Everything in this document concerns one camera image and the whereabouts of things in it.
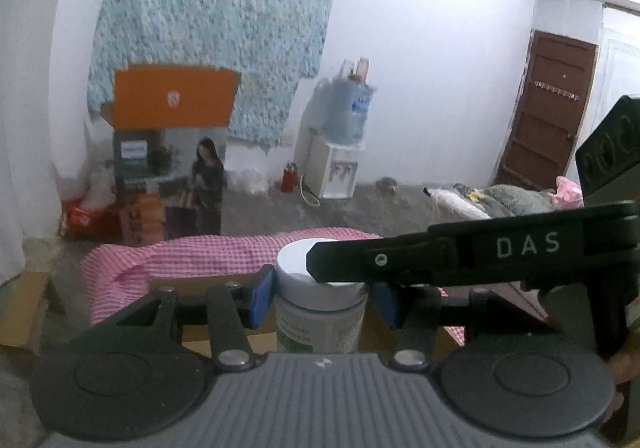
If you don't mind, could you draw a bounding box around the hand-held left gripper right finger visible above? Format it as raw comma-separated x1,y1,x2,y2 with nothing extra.
371,281,497,372

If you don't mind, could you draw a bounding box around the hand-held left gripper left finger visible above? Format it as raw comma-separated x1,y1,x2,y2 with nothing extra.
114,264,277,374

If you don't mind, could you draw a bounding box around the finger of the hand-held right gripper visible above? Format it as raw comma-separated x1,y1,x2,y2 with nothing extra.
305,223,459,286

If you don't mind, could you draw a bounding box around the white-lidded jar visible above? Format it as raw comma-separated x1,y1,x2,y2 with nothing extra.
273,237,369,355

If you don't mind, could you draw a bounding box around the brown cardboard box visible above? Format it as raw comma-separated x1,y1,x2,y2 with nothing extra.
147,270,558,355

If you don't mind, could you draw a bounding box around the person's right hand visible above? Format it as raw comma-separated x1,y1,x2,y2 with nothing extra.
607,340,636,427

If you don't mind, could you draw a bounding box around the pink plush toy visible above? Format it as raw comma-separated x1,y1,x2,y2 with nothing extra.
549,175,584,209

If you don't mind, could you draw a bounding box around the pink checkered cloth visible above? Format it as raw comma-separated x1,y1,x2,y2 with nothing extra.
80,226,469,344

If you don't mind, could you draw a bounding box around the white bedding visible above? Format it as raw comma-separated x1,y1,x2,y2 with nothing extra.
424,186,494,220

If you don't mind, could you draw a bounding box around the white water dispenser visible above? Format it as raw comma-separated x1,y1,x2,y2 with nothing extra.
302,132,359,200

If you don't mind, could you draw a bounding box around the white plastic bag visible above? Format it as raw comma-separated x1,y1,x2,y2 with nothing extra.
82,160,119,209
227,166,266,194

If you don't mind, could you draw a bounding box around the brown wooden door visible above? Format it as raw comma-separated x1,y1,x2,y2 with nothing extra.
492,30,600,193

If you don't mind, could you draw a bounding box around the printed appliance box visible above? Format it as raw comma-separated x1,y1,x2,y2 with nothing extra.
112,125,229,242

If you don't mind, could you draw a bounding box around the orange striped carton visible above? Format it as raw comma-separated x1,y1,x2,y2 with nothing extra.
117,190,166,247

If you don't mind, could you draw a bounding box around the blue water bottle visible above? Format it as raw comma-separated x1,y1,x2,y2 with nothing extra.
322,77,376,147

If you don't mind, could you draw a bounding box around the door hook rack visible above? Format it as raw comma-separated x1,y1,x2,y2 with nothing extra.
533,80,580,103

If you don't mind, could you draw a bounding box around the red plastic bag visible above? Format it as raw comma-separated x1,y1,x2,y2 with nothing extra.
60,198,121,242

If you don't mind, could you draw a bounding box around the white panelled door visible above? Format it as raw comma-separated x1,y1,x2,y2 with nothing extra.
599,5,640,129

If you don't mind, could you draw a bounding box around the orange cardboard box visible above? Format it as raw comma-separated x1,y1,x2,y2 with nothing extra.
99,65,242,132

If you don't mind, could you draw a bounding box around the flat cardboard sheet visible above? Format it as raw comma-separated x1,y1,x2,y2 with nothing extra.
0,272,51,354

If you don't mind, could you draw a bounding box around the white curtain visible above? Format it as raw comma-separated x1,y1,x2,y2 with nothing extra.
0,0,57,290

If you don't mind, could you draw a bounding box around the white cable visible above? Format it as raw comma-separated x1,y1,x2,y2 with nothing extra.
298,172,321,207

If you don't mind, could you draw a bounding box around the blue patterned wall cloth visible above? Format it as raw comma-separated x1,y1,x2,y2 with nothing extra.
87,0,336,149

